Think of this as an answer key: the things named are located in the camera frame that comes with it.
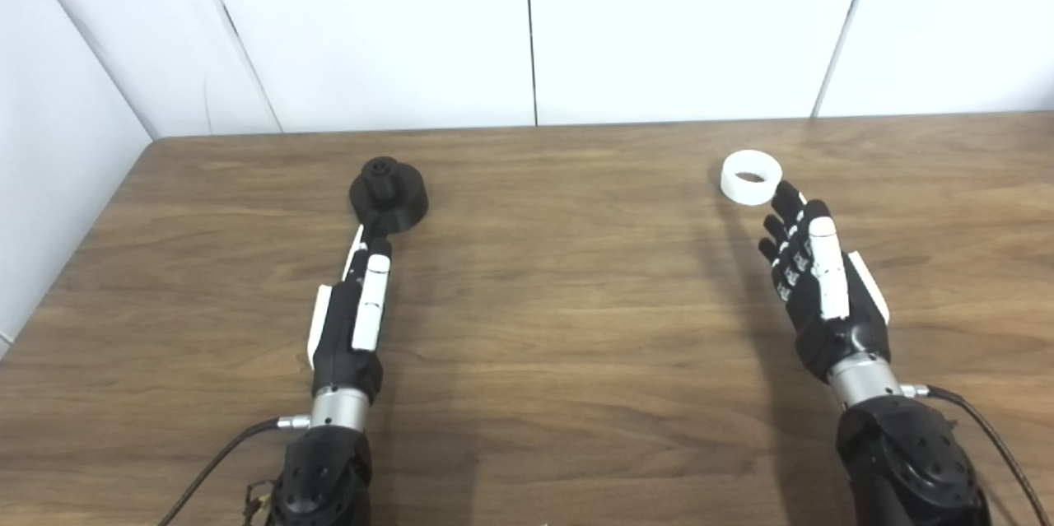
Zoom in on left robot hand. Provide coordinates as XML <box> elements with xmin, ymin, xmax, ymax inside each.
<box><xmin>307</xmin><ymin>225</ymin><xmax>393</xmax><ymax>405</ymax></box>

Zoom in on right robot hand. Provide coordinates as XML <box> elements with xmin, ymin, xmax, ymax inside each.
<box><xmin>758</xmin><ymin>180</ymin><xmax>892</xmax><ymax>385</ymax></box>

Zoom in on white ring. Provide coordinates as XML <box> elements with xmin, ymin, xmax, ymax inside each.
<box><xmin>721</xmin><ymin>150</ymin><xmax>783</xmax><ymax>207</ymax></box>

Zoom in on round black part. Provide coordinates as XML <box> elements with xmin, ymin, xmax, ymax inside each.
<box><xmin>349</xmin><ymin>156</ymin><xmax>430</xmax><ymax>236</ymax></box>

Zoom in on thin left arm wires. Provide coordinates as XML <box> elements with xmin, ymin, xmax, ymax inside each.
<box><xmin>243</xmin><ymin>480</ymin><xmax>277</xmax><ymax>526</ymax></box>

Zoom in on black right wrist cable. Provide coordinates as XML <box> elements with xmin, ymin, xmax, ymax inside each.
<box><xmin>899</xmin><ymin>383</ymin><xmax>1052</xmax><ymax>526</ymax></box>

